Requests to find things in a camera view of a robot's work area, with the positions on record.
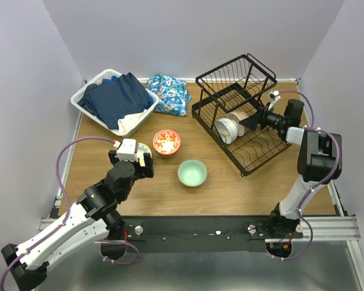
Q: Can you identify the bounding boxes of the purple cable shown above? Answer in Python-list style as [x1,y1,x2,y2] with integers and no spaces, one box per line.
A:
[0,136,141,291]
[271,90,340,261]

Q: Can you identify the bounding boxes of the blue floral cloth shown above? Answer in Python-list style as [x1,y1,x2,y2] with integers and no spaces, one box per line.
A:
[146,74,192,117]

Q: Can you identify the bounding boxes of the white laundry basket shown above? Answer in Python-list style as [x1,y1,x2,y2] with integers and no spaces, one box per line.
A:
[70,69,159,138]

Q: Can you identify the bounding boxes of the navy blue clothes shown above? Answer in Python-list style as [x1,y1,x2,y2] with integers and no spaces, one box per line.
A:
[78,73,153,130]

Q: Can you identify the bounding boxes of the white cloth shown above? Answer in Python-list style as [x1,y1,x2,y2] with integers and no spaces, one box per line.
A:
[118,109,147,135]

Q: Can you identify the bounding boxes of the black wire dish rack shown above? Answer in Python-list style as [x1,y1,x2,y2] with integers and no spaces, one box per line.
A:
[192,53,290,176]

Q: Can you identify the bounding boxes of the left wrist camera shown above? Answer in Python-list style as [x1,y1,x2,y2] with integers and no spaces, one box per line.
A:
[113,138,139,162]

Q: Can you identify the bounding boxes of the white ribbed bowl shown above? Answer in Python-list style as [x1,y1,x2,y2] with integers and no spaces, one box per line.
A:
[214,118,238,144]

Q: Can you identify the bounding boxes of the aluminium frame rail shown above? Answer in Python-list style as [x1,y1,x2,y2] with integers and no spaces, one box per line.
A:
[39,216,67,241]

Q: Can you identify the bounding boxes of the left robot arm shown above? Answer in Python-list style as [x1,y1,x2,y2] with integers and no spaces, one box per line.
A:
[0,136,154,290]

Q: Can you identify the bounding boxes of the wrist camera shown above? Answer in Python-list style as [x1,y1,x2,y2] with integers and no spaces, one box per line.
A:
[113,138,139,162]
[268,90,281,111]

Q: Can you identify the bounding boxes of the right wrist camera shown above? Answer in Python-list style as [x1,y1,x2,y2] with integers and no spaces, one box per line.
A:
[268,90,281,111]

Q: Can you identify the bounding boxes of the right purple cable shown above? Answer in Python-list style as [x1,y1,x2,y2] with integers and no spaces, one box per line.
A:
[271,90,340,261]

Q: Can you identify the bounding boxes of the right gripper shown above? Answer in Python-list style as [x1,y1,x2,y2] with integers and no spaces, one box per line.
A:
[238,102,286,132]

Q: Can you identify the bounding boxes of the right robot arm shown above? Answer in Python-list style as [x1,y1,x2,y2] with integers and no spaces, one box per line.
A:
[258,99,342,238]

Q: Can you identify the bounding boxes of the beige bowl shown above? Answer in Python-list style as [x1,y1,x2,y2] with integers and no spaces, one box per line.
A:
[227,110,249,136]

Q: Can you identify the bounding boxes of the orange white floral bowl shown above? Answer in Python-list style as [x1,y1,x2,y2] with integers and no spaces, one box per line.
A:
[152,129,181,153]

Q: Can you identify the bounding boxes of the mint green bowl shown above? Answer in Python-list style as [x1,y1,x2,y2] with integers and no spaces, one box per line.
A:
[177,159,207,187]

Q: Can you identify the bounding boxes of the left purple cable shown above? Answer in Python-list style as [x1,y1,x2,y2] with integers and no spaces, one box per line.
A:
[0,136,141,291]

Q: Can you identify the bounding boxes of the yellow sun patterned bowl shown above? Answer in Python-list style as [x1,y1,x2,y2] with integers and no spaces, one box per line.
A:
[136,142,152,159]

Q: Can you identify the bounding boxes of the blue white patterned bowl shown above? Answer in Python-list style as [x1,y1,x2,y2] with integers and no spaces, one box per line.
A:
[155,149,179,155]

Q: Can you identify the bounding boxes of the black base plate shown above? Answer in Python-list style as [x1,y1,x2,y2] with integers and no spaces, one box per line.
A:
[122,215,303,253]

